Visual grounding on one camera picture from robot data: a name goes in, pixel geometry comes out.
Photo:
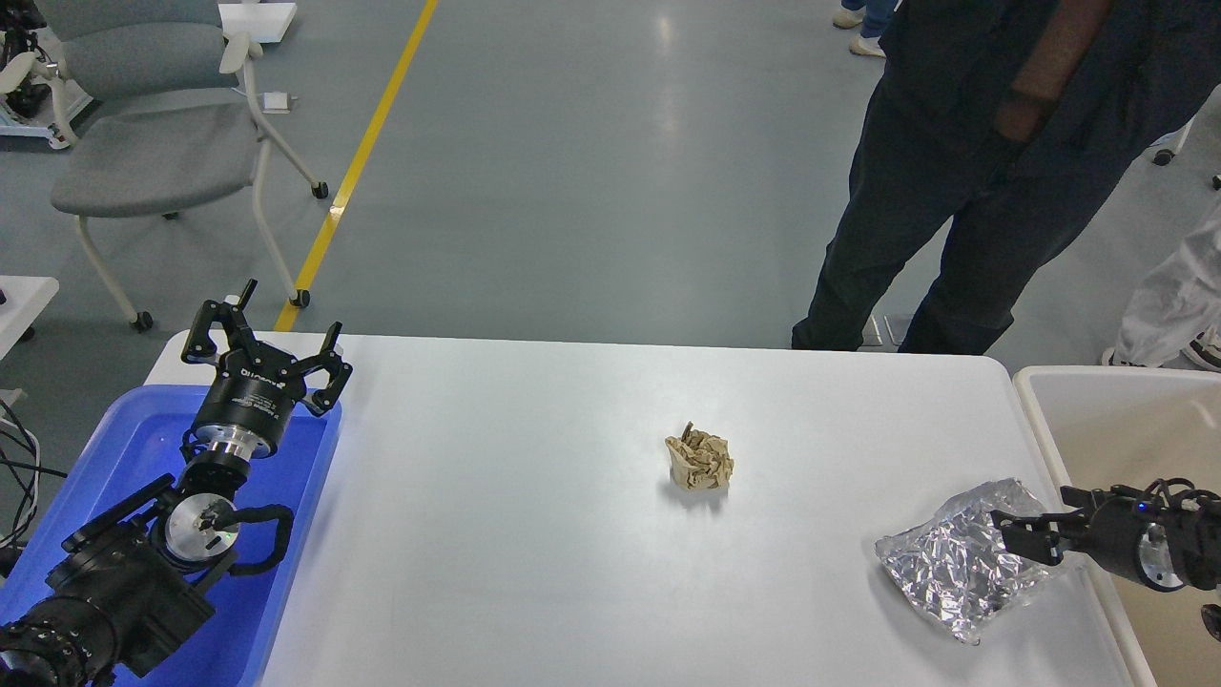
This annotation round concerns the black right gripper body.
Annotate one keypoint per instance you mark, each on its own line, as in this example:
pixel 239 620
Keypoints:
pixel 1125 543

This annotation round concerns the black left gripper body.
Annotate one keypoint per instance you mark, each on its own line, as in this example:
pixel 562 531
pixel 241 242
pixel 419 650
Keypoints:
pixel 250 396

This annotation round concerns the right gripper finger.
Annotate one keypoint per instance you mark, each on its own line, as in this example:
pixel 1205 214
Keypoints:
pixel 1044 538
pixel 1084 499

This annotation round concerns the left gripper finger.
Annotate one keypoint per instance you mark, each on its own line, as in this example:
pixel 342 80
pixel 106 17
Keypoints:
pixel 328 359
pixel 201 349

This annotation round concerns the silver foil bag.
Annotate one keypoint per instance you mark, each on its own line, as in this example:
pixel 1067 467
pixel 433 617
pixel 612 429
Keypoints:
pixel 954 570

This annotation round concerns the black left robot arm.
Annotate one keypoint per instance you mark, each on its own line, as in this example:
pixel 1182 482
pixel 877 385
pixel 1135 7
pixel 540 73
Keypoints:
pixel 131 590

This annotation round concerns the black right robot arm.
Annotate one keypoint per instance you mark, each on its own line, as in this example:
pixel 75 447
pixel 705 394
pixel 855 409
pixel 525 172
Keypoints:
pixel 1191 520

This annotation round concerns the beige plastic bin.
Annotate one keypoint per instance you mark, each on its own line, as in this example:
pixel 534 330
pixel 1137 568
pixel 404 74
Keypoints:
pixel 1104 426

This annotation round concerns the white side table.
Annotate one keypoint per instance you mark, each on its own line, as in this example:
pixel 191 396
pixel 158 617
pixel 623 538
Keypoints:
pixel 26 298

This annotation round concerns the person in white trousers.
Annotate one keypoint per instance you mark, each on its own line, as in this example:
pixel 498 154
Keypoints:
pixel 1175 310

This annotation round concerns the grey office chair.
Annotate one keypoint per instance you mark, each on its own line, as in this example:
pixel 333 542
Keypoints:
pixel 136 164

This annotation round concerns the white equipment base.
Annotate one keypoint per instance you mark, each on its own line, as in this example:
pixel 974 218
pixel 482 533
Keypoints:
pixel 28 110

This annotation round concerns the crumpled brown paper ball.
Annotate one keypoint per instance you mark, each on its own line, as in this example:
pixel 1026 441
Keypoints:
pixel 699 460

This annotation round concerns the person in dark clothes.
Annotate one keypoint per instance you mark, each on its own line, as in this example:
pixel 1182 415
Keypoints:
pixel 1010 123

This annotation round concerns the distant person's feet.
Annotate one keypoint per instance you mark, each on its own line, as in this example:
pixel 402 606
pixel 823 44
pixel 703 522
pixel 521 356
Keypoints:
pixel 870 19

